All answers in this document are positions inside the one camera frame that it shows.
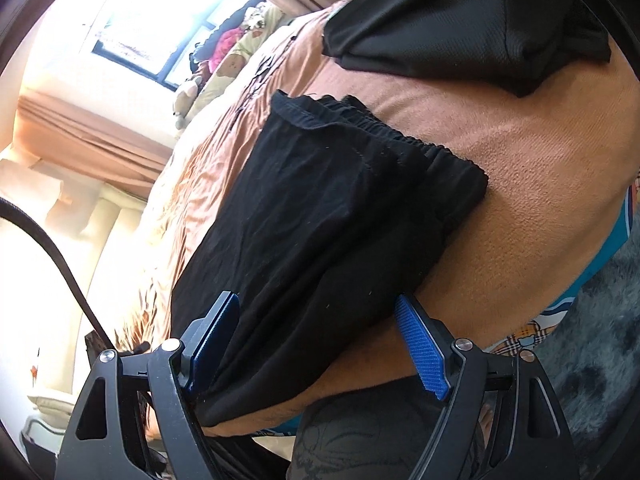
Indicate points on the orange curtain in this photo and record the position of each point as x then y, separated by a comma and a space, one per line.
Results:
90, 140

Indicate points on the orange blanket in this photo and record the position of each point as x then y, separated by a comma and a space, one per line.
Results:
525, 185

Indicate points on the black mesh garment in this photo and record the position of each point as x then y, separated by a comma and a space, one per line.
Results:
450, 15

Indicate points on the beige plush bear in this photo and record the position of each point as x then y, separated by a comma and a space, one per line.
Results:
187, 100

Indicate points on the white wall unit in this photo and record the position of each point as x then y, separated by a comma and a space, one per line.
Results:
30, 175

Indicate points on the dark wooden box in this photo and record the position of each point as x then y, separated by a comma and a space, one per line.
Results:
97, 342

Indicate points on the grey shaggy rug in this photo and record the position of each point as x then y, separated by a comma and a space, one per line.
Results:
600, 340

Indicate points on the black pants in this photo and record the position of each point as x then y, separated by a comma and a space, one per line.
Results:
310, 220

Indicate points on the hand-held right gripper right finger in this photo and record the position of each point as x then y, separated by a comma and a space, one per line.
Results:
422, 350

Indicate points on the cream bear print pillow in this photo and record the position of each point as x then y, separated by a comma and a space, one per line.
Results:
230, 67

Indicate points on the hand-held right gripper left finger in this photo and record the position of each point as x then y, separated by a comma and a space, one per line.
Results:
215, 340

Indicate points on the white cushioned chair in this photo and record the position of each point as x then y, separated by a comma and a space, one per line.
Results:
47, 410

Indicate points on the cream padded headboard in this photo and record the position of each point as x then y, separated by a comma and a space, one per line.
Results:
120, 260

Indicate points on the pile of pink black clothes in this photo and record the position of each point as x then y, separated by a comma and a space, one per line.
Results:
225, 42

